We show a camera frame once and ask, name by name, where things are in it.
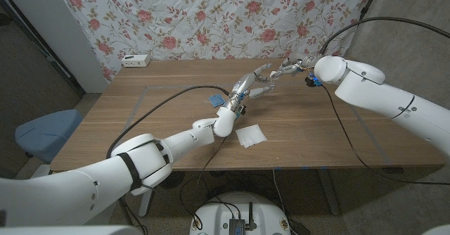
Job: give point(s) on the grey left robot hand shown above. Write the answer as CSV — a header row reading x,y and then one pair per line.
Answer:
x,y
246,83

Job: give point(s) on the black module with antenna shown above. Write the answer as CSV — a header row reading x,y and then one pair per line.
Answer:
x,y
236,226

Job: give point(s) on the clear bottle with white cap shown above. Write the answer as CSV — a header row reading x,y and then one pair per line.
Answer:
x,y
272,74

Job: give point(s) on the blue chair seat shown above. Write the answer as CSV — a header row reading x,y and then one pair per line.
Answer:
x,y
45,133

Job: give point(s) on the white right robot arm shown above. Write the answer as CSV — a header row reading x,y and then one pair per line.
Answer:
x,y
379,90

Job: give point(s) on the black power adapter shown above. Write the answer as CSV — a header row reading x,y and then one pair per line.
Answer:
x,y
299,228

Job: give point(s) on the white table leg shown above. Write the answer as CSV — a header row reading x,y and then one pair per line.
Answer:
x,y
145,203

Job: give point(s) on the floral rose backdrop cloth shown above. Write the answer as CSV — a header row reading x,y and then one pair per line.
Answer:
x,y
218,20

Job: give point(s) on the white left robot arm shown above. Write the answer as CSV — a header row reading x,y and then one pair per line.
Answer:
x,y
147,157

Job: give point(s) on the white robot torso base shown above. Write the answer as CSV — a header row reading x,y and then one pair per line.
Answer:
x,y
214,217

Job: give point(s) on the white wall panel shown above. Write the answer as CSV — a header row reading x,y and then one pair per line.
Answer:
x,y
59,27

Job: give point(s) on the grey table leg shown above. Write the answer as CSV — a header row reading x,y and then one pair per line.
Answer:
x,y
328,192

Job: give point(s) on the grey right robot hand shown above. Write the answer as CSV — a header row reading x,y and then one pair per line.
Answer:
x,y
295,66

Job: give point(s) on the white folded tissue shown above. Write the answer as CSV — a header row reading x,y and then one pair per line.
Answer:
x,y
250,136

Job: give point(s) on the blue card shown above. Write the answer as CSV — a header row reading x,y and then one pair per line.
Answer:
x,y
216,100

